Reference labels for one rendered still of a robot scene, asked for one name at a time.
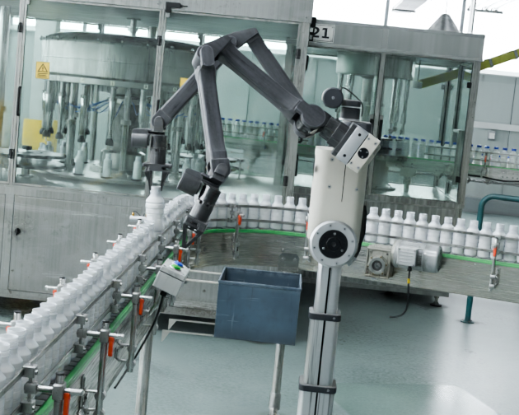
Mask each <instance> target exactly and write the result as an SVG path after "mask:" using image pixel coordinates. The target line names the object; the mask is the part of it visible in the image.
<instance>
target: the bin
mask: <svg viewBox="0 0 519 415"><path fill-rule="evenodd" d="M190 272H193V273H208V274H217V275H221V276H220V278H219V279H218V282H212V281H204V280H196V279H188V278H186V279H185V281H188V282H204V283H212V284H218V289H217V290H218V293H217V309H216V319H215V323H209V322H200V321H193V320H184V319H169V324H168V329H170V328H171V326H172V325H173V324H174V323H175V322H176V321H184V322H192V323H201V324H215V328H214V335H212V334H205V333H190V332H181V331H173V330H165V329H163V330H162V335H161V341H163V340H164V339H165V337H166V336H167V335H168V333H169V332H172V333H187V334H196V335H203V336H212V337H215V338H229V339H237V340H245V341H253V342H261V343H277V344H284V345H293V346H295V342H296V335H297V319H298V311H299V302H300V295H301V291H302V275H301V274H296V273H281V272H272V271H264V270H256V269H248V268H232V267H224V269H223V270H222V273H215V272H207V271H199V270H190Z"/></svg>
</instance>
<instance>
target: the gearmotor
mask: <svg viewBox="0 0 519 415"><path fill-rule="evenodd" d="M441 264H442V247H441V246H440V245H430V244H424V243H421V242H415V241H409V240H408V241H406V240H395V242H394V244H393V246H389V245H379V244H374V245H369V246H368V247H367V256H366V263H365V272H364V276H365V277H370V278H371V280H372V281H376V279H377V278H380V279H386V280H389V277H393V275H394V268H406V269H407V271H409V274H408V280H407V283H408V299H407V305H406V308H405V310H404V312H403V313H402V314H401V315H395V316H390V318H397V317H400V316H402V315H404V314H405V312H406V311H407V309H408V306H409V284H410V272H412V270H417V271H424V272H429V273H438V272H439V270H440V267H441Z"/></svg>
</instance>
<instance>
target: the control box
mask: <svg viewBox="0 0 519 415"><path fill-rule="evenodd" d="M174 262H175V261H173V260H171V259H167V260H166V261H165V263H164V264H163V265H162V266H161V268H160V271H159V272H158V274H157V277H156V279H155V281H154V283H153V284H152V285H153V286H154V287H157V288H159V289H161V290H160V294H159V297H158V300H157V302H156V303H155V304H154V305H153V307H152V308H151V309H150V310H149V311H148V312H147V313H146V314H145V315H144V316H143V318H142V319H141V320H140V321H139V323H138V322H137V331H138V330H139V329H140V327H141V326H142V325H143V324H144V322H145V321H146V320H147V319H148V318H149V316H150V315H151V314H152V313H153V311H154V310H155V309H156V308H157V307H158V306H159V308H158V311H157V314H156V317H155V319H154V321H153V323H152V326H151V328H150V329H149V331H148V333H147V336H146V337H145V339H144V340H143V343H142V344H141V346H140V348H139V349H138V351H137V353H136V355H135V356H134V360H135V359H136V357H137V356H138V354H139V352H140V351H141V349H142V347H143V345H144V343H145V342H146V340H147V338H148V336H149V334H150V332H151V331H152V328H153V326H154V324H155V323H156V321H157V317H158V315H159V312H160V309H161V305H162V302H163V297H166V294H167V293H169V294H171V295H173V296H177V295H178V293H179V291H180V289H181V288H182V287H183V285H184V282H185V279H186V278H187V276H188V274H189V271H190V268H187V267H185V266H184V265H183V267H181V266H180V267H181V269H180V270H179V269H176V268H173V267H172V266H171V265H172V264H175V263H174ZM136 337H137V332H136ZM127 369H128V368H127ZM127 369H126V370H125V371H124V373H123V374H122V375H121V377H120V378H119V380H118V382H117V383H116V385H115V387H114V389H116V388H117V386H118V385H119V383H120V381H121V380H122V379H123V378H124V376H125V374H126V373H127Z"/></svg>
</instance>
